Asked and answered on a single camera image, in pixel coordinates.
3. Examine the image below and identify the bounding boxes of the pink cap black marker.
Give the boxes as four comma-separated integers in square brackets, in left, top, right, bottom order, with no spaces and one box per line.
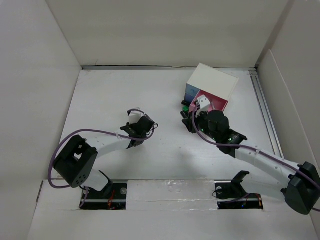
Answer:
[181,100,191,107]

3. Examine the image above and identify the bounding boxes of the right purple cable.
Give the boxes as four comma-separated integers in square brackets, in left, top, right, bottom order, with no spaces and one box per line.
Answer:
[191,103,320,212]

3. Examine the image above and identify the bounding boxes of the green cap black marker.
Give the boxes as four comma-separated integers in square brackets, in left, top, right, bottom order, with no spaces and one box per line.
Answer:
[182,106,189,112]

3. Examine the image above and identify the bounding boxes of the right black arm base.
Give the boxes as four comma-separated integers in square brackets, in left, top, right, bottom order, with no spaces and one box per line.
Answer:
[212,170,264,210]

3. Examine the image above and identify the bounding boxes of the white drawer organizer cabinet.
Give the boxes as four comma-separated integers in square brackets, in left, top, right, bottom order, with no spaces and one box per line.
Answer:
[186,63,239,101]

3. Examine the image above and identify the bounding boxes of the purple cable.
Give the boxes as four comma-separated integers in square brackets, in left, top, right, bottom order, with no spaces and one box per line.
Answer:
[191,103,320,212]
[47,108,160,208]

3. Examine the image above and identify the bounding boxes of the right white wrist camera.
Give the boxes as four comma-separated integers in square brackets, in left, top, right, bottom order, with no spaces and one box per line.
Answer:
[195,95,212,116]

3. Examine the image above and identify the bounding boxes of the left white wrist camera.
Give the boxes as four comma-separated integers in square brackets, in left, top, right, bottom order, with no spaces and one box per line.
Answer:
[127,107,145,125]

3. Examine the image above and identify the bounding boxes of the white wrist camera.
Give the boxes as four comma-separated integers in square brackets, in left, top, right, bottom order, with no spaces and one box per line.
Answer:
[127,107,145,125]
[195,95,212,116]

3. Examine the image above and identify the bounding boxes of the metal rail right edge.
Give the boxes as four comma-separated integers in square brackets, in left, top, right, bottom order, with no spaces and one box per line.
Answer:
[249,68,285,159]

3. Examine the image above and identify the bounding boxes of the lower left purple drawer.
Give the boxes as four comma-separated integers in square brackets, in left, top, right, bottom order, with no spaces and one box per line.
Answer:
[184,93,196,104]

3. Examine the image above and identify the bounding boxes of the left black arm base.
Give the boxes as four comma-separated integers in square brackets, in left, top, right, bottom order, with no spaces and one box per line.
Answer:
[80,180,128,211]

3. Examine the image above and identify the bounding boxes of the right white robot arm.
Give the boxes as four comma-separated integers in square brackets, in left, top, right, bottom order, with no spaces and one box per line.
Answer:
[182,110,320,215]

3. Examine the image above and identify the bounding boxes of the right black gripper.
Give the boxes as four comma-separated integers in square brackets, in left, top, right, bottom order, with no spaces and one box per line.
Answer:
[181,107,220,142]

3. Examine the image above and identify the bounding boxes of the pink drawer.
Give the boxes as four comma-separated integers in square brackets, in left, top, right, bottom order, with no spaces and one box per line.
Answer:
[189,90,229,113]

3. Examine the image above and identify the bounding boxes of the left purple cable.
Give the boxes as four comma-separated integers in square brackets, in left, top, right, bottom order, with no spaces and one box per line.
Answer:
[47,108,160,208]

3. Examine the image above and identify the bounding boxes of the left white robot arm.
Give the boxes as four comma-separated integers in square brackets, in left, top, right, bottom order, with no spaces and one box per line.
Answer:
[50,115,158,199]

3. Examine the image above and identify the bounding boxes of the light blue drawer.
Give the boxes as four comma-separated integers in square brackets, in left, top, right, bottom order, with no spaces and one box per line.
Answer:
[185,84,200,97]

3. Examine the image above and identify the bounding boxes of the blue cap black marker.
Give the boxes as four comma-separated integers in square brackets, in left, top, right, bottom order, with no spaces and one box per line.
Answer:
[180,110,190,119]

